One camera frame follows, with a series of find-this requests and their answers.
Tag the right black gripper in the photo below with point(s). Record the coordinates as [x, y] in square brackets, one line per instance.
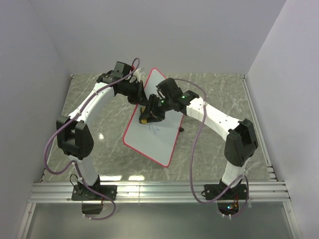
[151, 110]

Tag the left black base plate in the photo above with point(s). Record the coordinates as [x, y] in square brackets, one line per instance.
[81, 193]

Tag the yellow eraser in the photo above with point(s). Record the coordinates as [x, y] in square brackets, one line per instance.
[143, 116]

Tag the aluminium mounting rail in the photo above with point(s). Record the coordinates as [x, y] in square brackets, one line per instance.
[153, 192]

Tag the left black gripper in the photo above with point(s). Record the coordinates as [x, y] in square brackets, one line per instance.
[141, 98]

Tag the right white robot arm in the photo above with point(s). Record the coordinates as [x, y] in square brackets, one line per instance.
[239, 135]

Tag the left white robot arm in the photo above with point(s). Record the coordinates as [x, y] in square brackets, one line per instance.
[73, 131]

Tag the red framed whiteboard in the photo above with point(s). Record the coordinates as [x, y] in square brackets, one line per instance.
[155, 140]

